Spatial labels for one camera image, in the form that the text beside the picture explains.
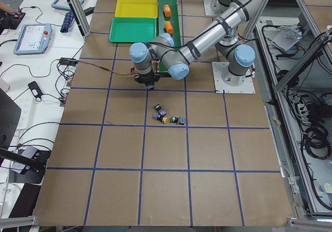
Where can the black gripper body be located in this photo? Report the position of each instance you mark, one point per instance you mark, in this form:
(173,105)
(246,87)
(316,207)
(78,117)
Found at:
(147,80)

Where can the plain orange cylinder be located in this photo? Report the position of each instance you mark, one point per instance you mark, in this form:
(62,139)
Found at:
(168,27)

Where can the orange cylinder with 4680 label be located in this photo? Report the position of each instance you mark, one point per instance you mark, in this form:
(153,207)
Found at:
(167,10)

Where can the green push button middle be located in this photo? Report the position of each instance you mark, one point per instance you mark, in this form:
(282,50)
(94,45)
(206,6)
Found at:
(160,110)

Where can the yellow push button lower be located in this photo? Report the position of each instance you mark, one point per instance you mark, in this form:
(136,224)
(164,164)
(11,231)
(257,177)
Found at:
(161,118)

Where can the green push button separate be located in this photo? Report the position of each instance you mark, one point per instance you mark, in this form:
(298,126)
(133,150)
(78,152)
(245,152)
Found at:
(178,120)

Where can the green plastic tray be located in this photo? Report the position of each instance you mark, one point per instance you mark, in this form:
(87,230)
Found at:
(132,29)

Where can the yellow plastic tray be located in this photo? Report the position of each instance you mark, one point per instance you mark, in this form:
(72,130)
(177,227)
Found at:
(137,8)

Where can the blue plaid folded umbrella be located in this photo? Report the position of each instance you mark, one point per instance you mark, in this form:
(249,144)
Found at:
(67,22)

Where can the black power adapter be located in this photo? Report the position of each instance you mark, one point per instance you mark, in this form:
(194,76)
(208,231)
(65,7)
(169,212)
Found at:
(36,91)

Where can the lower teach pendant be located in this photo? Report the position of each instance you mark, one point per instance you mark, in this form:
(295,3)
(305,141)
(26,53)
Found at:
(33,39)

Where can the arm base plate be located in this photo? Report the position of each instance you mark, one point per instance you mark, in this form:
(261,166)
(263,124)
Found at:
(211,8)
(225,82)

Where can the aluminium frame post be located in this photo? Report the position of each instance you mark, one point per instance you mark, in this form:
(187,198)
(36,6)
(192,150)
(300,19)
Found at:
(80,17)

